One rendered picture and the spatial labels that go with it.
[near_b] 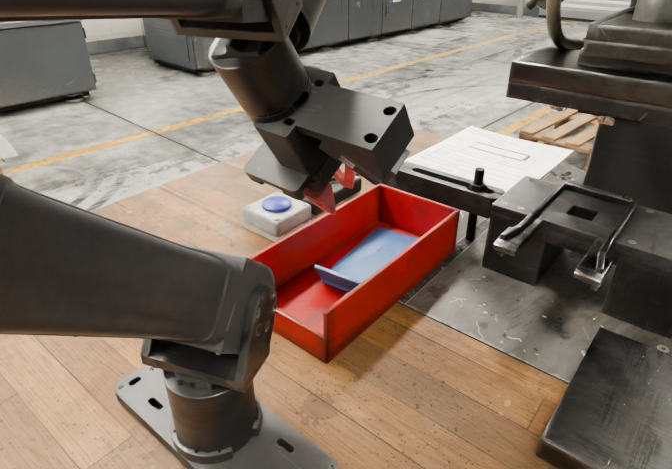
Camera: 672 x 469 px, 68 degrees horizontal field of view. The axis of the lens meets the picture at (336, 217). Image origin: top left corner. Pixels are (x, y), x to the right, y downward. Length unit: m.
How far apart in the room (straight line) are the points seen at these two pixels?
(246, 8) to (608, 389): 0.40
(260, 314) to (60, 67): 4.62
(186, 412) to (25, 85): 4.53
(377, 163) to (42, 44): 4.57
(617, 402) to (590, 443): 0.05
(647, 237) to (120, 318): 0.49
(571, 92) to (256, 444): 0.41
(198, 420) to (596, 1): 9.97
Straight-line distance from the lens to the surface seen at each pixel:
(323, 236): 0.60
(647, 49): 0.50
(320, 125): 0.36
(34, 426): 0.50
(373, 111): 0.36
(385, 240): 0.64
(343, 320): 0.47
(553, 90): 0.53
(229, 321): 0.33
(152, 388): 0.48
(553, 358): 0.53
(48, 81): 4.89
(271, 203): 0.67
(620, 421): 0.47
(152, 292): 0.27
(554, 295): 0.61
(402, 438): 0.44
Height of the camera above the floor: 1.24
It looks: 29 degrees down
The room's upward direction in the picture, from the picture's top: straight up
